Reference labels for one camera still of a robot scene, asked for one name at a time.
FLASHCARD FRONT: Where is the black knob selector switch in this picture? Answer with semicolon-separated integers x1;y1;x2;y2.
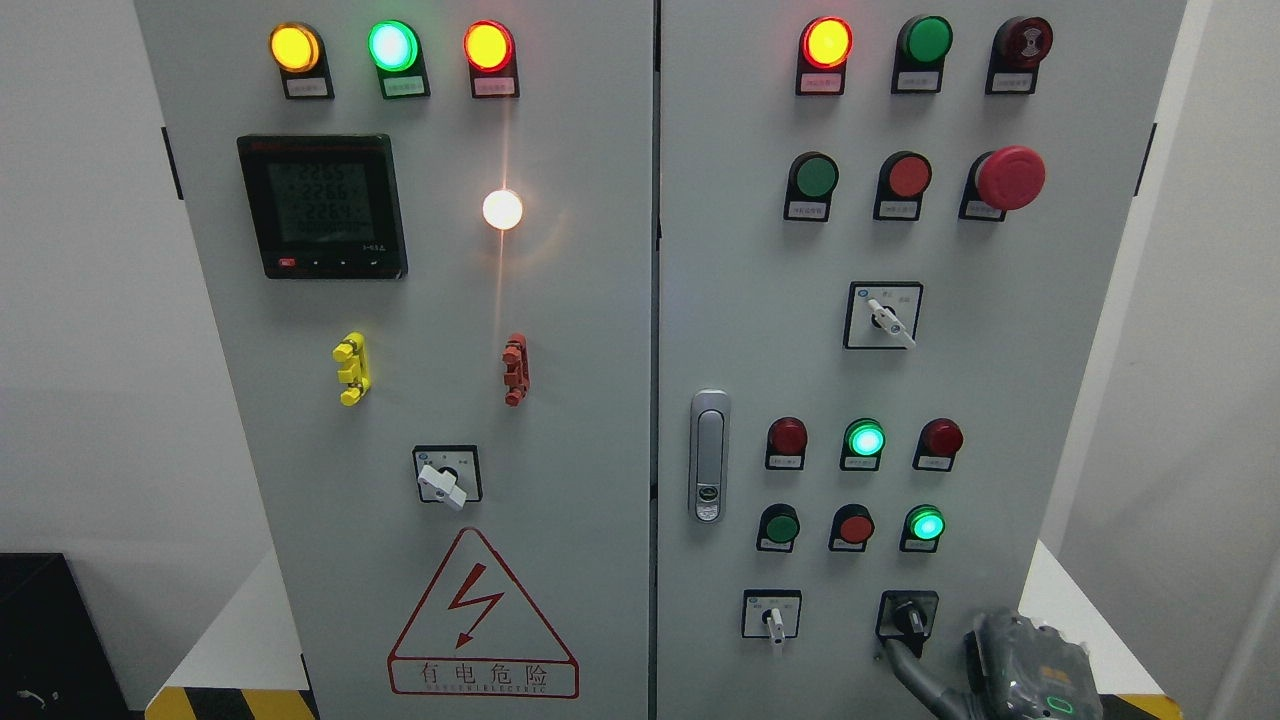
876;591;940;659

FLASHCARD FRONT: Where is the grey electrical cabinet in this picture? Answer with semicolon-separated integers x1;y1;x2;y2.
134;1;1188;719

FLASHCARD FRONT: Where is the red terminal block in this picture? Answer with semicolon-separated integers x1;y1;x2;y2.
500;333;530;407

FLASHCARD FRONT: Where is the dark red indicator light left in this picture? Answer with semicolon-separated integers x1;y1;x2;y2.
765;416;808;471

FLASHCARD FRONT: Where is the dark red indicator light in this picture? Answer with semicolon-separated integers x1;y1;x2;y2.
765;416;808;471
913;418;965;471

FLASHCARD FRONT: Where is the white glowing lamp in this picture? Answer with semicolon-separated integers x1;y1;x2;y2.
481;188;524;232

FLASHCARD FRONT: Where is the green push button lower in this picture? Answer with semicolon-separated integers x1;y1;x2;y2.
756;503;801;553

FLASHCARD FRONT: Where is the lit green indicator middle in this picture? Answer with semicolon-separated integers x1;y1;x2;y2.
838;416;886;471

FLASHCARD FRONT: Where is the green push button upper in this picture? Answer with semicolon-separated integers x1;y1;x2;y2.
783;151;838;223

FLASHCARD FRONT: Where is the red push button lower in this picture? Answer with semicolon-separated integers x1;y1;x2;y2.
828;503;876;553

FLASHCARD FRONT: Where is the red push button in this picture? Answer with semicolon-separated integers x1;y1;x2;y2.
828;503;876;553
873;151;933;222

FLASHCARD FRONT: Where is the yellow terminal block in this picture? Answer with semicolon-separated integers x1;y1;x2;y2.
332;331;372;407

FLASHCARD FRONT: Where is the dark red indicator light right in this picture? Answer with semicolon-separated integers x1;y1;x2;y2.
913;418;965;471

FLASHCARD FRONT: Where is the red electric hazard sticker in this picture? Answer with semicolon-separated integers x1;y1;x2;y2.
387;527;580;700

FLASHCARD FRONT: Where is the red push button upper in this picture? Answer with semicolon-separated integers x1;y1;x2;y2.
873;151;933;222

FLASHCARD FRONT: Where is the lit green push button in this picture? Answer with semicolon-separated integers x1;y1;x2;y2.
899;503;946;553

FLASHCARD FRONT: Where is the orange indicator light left door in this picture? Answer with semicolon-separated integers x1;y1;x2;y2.
463;19;520;99

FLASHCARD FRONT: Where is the orange indicator light door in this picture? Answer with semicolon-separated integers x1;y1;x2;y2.
795;15;854;96
463;19;520;99

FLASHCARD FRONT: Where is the black digital power meter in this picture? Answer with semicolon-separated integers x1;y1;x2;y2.
237;133;408;281

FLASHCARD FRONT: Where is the orange indicator light right door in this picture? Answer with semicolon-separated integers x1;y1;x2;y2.
795;15;854;96

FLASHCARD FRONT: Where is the lit green indicator light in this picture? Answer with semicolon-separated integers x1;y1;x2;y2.
367;19;430;99

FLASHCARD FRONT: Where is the red emergency stop button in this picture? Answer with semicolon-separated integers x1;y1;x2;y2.
957;145;1046;222

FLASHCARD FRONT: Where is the dark green indicator light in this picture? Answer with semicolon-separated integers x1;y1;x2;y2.
891;15;954;94

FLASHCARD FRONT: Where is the yellow indicator light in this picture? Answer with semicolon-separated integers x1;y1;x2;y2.
268;22;335;100

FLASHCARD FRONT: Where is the dark red buzzer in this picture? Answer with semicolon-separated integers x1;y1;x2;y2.
986;15;1053;95

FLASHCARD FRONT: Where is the black box lower left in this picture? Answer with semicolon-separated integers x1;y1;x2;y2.
1;553;131;719

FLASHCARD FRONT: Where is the silver door handle lock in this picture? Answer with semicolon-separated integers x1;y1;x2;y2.
687;389;731;523

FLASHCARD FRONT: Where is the white selector switch left door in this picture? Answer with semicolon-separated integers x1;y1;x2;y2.
412;445;484;511

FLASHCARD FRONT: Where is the white selector switch upper right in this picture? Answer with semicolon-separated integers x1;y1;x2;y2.
844;281;924;350

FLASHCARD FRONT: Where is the small white selector switch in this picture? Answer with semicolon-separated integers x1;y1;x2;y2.
740;588;803;648

